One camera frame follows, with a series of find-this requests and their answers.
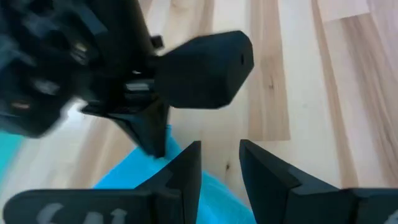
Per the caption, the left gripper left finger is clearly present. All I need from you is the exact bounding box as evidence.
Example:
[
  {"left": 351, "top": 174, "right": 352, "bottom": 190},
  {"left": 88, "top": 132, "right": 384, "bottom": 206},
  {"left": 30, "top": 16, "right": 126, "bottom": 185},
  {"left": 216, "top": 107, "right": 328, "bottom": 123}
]
[{"left": 2, "top": 140, "right": 202, "bottom": 224}]

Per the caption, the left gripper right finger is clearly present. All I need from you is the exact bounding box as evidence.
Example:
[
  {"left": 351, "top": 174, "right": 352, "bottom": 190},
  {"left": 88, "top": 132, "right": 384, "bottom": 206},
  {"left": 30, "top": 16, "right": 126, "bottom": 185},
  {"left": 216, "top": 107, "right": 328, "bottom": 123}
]
[{"left": 238, "top": 139, "right": 398, "bottom": 224}]

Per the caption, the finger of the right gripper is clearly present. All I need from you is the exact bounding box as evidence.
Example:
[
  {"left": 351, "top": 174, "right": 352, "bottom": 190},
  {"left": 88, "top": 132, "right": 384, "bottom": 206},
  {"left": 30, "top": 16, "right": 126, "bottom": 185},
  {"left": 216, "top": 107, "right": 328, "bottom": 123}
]
[{"left": 81, "top": 98, "right": 170, "bottom": 159}]

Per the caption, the blue microfiber towel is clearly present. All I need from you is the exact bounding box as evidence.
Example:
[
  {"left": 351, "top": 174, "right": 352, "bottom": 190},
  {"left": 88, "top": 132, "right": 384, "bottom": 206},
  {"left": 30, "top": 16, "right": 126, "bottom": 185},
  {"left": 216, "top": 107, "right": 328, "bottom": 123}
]
[{"left": 0, "top": 124, "right": 257, "bottom": 224}]

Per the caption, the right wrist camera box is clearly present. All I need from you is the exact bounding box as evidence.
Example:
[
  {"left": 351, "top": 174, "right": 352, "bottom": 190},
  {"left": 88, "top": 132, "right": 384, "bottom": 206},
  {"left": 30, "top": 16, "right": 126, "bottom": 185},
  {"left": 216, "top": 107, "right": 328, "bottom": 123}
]
[{"left": 154, "top": 30, "right": 255, "bottom": 110}]

